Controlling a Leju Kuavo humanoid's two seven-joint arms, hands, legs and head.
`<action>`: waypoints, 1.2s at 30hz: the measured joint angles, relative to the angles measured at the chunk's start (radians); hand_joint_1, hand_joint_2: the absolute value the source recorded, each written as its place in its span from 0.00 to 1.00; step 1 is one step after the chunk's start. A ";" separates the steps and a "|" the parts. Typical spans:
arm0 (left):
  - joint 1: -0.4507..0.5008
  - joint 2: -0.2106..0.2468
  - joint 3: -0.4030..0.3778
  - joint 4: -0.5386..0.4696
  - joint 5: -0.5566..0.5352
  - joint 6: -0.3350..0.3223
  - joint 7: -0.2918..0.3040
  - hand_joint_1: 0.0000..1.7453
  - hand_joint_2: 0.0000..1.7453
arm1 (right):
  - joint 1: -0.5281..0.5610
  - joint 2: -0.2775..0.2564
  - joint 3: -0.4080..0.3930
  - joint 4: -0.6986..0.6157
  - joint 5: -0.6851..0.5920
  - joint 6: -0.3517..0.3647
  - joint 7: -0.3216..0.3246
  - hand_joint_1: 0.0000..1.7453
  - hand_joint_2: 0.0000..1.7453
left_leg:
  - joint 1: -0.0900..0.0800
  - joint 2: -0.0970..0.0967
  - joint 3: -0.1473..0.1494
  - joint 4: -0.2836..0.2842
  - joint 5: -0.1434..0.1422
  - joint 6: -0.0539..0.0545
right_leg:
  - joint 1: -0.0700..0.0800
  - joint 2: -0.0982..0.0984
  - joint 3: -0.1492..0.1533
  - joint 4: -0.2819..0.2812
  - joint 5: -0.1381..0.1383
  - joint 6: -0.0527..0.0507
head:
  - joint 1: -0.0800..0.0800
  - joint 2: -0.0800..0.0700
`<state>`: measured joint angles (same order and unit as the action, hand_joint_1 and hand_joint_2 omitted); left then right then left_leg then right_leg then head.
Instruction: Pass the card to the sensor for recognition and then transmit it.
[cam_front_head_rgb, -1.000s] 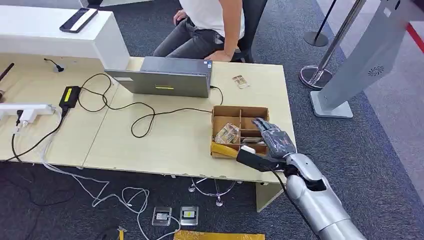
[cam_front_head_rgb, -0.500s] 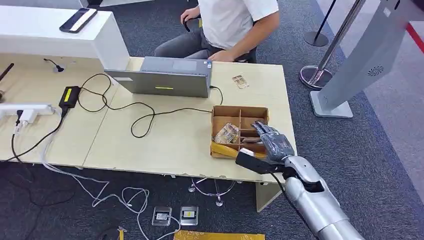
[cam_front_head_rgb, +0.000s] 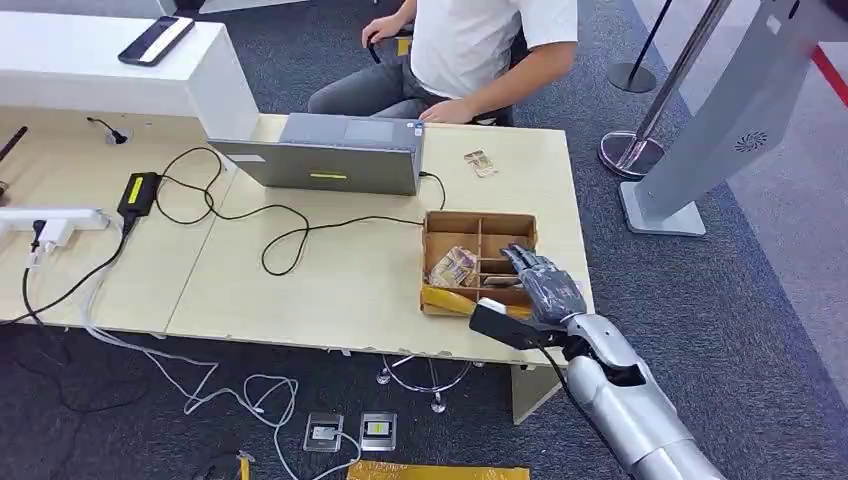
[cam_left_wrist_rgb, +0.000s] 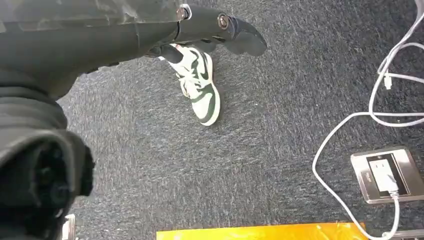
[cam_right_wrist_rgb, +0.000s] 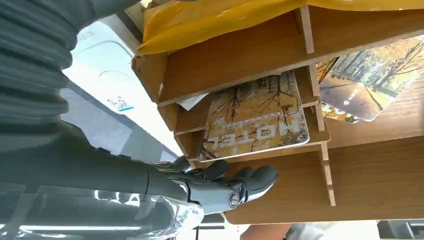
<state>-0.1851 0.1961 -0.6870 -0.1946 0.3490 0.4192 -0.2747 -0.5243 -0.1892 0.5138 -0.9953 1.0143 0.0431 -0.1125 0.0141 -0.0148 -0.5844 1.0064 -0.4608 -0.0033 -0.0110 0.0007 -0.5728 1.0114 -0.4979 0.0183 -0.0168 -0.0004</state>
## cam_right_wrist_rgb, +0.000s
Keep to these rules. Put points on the wooden compartment box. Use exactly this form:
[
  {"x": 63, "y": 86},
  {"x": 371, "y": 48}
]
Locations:
[{"x": 251, "y": 49}]

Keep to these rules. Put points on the white card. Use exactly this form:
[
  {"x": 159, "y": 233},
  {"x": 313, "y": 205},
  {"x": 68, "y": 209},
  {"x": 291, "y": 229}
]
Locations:
[{"x": 190, "y": 102}]

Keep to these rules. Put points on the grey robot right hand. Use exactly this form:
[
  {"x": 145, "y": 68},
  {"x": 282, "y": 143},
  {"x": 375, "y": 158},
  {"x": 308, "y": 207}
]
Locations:
[{"x": 82, "y": 172}]

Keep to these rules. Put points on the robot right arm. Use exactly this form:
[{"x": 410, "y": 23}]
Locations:
[{"x": 33, "y": 66}]

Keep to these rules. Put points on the person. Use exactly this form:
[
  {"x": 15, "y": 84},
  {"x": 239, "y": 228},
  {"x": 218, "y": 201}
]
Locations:
[{"x": 324, "y": 232}]

